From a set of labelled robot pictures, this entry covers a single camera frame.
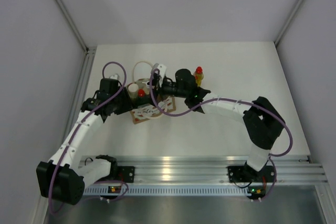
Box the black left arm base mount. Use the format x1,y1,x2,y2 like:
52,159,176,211
117,166,135,183

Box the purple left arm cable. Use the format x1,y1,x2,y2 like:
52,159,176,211
48,61,129,216

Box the corner aluminium post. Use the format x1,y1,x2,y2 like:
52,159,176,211
274,0,306,48
54,0,88,53

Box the white-capped pale green bottle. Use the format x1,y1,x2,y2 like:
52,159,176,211
128,83,139,100

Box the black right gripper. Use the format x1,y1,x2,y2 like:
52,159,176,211
141,77,188,108

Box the green bottle red cap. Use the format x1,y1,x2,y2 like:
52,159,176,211
135,89,152,109

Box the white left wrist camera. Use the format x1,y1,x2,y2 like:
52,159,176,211
109,74,120,80

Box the perforated cable duct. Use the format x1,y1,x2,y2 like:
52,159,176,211
83,185,251,196

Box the yellow oil bottle red cap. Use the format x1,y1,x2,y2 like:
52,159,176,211
193,66,204,87

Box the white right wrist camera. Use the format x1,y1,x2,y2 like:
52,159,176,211
152,63,167,85

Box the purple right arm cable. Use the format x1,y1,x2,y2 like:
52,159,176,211
149,68,293,204

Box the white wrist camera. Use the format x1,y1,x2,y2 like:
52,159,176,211
152,63,167,85
109,74,120,80

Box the left corner aluminium post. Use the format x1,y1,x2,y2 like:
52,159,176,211
54,0,88,53

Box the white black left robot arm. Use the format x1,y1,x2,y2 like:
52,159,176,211
36,78,132,205

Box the aluminium frame rail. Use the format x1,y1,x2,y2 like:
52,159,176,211
117,156,328,185

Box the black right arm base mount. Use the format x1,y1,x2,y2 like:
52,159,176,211
227,165,275,183

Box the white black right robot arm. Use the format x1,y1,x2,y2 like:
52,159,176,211
150,64,285,181

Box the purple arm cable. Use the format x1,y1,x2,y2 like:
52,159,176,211
149,68,293,204
48,61,129,216

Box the cream pump lotion bottle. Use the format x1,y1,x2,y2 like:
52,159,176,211
142,79,150,89

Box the right corner aluminium post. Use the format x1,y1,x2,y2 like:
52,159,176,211
274,0,306,48

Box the burlap canvas bag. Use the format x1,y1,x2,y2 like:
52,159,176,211
127,60,177,125

